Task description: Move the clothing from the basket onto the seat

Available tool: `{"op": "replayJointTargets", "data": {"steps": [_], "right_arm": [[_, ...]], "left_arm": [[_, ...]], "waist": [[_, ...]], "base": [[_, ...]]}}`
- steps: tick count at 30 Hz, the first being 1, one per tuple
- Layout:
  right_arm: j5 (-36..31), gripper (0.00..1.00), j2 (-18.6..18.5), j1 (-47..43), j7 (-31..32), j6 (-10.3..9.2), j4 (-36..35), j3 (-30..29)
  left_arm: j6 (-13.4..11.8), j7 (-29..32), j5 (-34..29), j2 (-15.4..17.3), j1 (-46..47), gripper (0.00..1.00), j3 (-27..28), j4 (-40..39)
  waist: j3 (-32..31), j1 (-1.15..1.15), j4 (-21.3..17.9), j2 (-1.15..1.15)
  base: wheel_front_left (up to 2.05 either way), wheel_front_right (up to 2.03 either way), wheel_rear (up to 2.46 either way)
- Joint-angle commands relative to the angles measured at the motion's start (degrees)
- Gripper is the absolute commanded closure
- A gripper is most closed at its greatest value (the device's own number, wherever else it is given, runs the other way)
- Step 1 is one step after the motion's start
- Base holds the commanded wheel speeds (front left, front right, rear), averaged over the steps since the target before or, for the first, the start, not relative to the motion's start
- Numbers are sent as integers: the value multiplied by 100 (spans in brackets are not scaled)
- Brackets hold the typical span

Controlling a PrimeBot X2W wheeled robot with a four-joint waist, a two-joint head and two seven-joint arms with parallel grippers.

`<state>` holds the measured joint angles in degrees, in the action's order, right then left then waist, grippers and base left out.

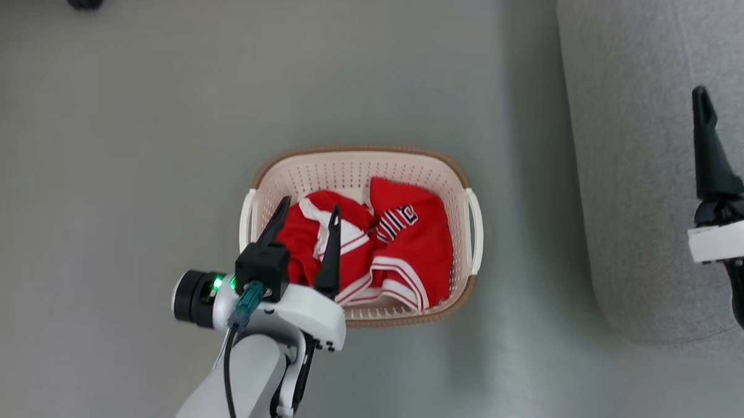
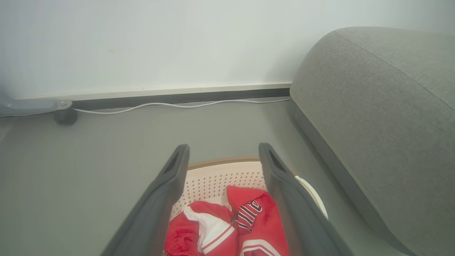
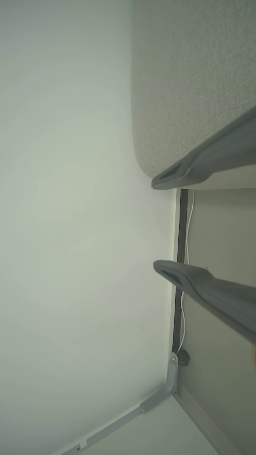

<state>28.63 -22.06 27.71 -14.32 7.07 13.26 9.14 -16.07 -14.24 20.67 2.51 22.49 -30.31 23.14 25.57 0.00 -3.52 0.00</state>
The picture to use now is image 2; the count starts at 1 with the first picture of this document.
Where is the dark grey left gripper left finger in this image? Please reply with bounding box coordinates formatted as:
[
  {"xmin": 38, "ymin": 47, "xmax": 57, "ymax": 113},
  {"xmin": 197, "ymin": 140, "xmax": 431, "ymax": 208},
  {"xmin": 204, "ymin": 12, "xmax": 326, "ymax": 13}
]
[{"xmin": 101, "ymin": 144, "xmax": 190, "ymax": 256}]

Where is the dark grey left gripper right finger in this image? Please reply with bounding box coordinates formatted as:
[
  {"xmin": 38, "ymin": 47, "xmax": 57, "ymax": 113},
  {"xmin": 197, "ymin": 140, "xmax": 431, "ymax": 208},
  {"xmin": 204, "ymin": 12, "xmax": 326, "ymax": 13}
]
[{"xmin": 259, "ymin": 143, "xmax": 352, "ymax": 256}]

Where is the red jersey with print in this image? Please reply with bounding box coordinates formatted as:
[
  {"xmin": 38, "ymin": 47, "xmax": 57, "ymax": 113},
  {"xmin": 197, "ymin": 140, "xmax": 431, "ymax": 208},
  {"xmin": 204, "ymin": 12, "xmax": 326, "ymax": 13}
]
[{"xmin": 226, "ymin": 186, "xmax": 290, "ymax": 256}]

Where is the red white striped garment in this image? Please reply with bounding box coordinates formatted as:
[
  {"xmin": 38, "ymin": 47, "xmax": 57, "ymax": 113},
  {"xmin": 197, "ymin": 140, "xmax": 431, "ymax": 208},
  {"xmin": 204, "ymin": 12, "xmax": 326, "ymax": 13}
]
[{"xmin": 164, "ymin": 201, "xmax": 239, "ymax": 256}]

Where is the cream perforated laundry basket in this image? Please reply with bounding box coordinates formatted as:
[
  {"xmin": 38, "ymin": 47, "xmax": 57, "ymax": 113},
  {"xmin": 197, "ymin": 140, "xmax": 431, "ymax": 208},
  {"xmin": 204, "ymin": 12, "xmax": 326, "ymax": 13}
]
[{"xmin": 170, "ymin": 156, "xmax": 329, "ymax": 221}]

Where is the black baseboard strip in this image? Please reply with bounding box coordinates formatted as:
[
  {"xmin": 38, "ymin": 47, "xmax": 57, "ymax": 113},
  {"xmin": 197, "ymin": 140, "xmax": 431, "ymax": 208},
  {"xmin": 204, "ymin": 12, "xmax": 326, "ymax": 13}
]
[{"xmin": 71, "ymin": 88, "xmax": 291, "ymax": 111}]

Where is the black caster wheel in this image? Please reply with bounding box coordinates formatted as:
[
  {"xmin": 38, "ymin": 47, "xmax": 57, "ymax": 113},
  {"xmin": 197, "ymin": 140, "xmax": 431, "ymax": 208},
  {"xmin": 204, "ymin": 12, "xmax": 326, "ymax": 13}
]
[{"xmin": 54, "ymin": 108, "xmax": 79, "ymax": 126}]

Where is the grey fabric sofa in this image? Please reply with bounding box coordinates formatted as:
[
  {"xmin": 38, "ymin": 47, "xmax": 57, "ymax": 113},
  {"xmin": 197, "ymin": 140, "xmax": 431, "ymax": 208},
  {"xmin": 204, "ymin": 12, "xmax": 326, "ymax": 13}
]
[{"xmin": 290, "ymin": 27, "xmax": 455, "ymax": 256}]

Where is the white floor cable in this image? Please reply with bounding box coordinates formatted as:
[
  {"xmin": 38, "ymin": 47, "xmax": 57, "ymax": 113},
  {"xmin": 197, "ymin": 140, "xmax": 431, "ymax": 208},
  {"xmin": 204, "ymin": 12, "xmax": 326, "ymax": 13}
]
[{"xmin": 73, "ymin": 98, "xmax": 291, "ymax": 115}]

